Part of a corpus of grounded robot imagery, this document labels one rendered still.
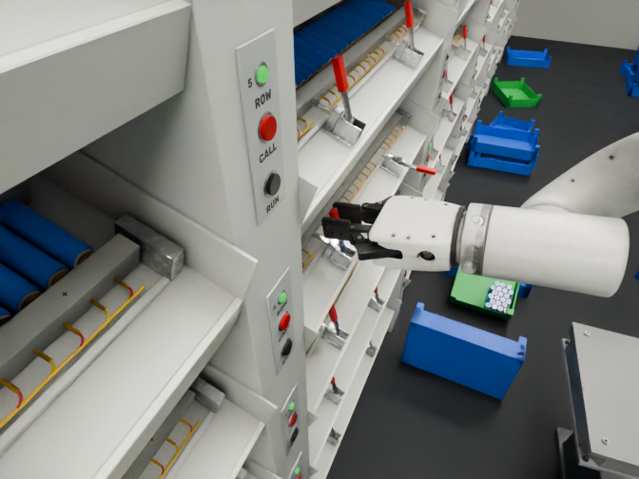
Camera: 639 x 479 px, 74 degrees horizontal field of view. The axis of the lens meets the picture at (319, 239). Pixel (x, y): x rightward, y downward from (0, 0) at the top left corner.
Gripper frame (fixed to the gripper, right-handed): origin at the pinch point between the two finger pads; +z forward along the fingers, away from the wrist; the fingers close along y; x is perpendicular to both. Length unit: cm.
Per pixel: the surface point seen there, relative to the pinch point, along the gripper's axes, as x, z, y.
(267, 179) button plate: 19.2, -5.6, -21.1
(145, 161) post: 22.4, 0.2, -25.3
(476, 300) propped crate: -80, -12, 69
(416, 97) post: 0.2, 1.7, 44.8
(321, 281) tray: -7.0, 1.9, -5.2
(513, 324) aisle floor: -85, -24, 65
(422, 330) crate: -62, -1, 36
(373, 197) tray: -6.9, 2.0, 16.7
